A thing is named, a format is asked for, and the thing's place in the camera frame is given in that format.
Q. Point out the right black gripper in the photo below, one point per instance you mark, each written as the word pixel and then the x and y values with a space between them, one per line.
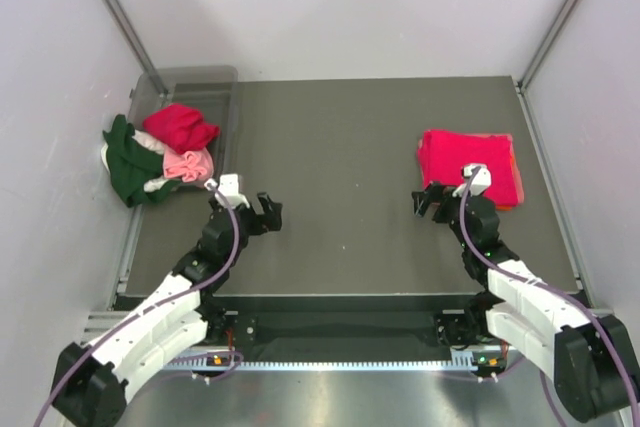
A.
pixel 436 193

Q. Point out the slotted grey cable duct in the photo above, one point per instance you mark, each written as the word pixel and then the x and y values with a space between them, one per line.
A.
pixel 453 361

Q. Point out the light pink t shirt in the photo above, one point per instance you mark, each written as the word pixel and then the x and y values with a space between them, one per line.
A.
pixel 188 167

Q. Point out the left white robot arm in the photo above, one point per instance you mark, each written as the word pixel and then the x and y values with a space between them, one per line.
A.
pixel 94 383

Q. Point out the right aluminium frame post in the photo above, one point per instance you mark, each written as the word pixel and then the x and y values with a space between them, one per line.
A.
pixel 559 22

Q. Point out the red t shirt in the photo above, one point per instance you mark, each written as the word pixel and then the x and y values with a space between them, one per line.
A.
pixel 182 128

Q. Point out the white t shirt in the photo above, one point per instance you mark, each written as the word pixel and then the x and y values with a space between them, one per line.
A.
pixel 150 143

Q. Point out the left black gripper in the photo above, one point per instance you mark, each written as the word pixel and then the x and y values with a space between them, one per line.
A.
pixel 272 209

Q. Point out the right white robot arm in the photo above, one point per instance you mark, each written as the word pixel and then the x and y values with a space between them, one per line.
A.
pixel 589 359

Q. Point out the dark green t shirt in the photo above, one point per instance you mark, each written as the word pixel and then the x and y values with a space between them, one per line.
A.
pixel 135 171

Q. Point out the aluminium frame post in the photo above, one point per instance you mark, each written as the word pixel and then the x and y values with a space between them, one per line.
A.
pixel 135 44
pixel 559 22

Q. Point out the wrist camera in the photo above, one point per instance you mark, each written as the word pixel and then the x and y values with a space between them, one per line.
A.
pixel 477 180
pixel 227 190

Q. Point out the left aluminium frame post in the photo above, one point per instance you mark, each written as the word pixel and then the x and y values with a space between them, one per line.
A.
pixel 135 44

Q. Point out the salmon pink t shirt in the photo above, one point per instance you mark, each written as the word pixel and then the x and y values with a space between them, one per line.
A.
pixel 495 135

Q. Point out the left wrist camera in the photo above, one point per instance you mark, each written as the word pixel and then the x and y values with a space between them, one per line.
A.
pixel 227 190

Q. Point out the magenta t shirt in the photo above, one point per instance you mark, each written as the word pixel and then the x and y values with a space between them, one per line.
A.
pixel 442 154

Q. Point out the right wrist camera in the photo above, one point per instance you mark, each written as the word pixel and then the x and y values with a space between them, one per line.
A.
pixel 477 180

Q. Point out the grey plastic bin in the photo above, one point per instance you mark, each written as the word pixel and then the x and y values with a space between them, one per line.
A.
pixel 212 90

